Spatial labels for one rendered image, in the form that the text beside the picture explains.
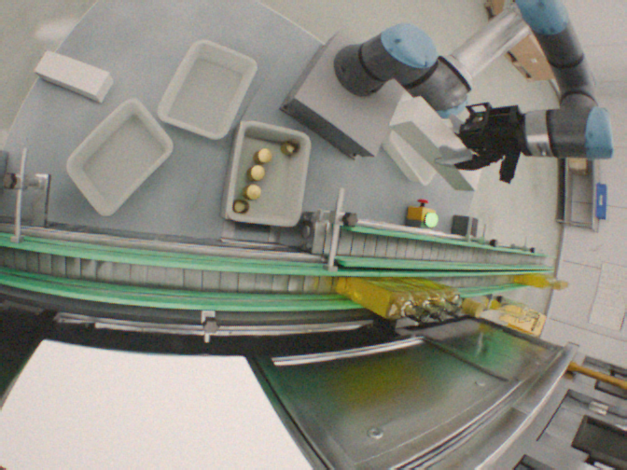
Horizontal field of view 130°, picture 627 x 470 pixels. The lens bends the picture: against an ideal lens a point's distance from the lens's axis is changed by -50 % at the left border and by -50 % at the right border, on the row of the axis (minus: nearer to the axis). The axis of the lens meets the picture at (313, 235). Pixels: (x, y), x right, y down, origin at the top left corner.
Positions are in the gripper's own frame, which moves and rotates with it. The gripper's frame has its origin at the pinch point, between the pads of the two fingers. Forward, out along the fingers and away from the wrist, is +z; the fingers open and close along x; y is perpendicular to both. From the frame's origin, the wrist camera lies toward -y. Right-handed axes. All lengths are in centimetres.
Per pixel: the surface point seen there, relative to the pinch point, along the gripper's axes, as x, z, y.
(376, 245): 20.9, 21.2, -10.0
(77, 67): 17, 28, 78
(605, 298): -118, -25, -575
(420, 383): 44.0, -8.2, -10.6
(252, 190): 23.0, 27.7, 23.2
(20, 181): 42, 12, 68
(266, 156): 14.4, 27.7, 24.1
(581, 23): -425, -23, -218
